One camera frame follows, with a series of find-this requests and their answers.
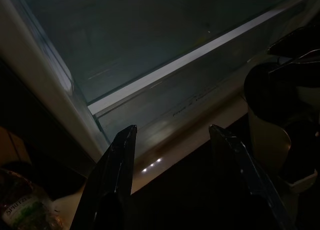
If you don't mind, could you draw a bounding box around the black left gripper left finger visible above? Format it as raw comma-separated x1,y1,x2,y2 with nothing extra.
71,124,138,230

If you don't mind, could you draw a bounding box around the Spritzer water bottle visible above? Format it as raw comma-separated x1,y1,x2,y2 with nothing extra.
0,162,66,230

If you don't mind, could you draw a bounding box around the glass fridge shelf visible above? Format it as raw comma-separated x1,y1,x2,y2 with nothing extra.
14,0,320,115

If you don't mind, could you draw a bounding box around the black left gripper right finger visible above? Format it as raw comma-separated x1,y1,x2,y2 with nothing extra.
208,124,298,230

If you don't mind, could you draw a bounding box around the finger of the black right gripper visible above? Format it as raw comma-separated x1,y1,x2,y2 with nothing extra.
267,24,320,57

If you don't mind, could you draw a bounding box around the brown cardboard box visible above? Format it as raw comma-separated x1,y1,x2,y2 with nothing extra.
0,126,28,165

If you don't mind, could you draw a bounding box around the grey steel fridge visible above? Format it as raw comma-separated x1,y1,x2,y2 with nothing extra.
0,0,320,198

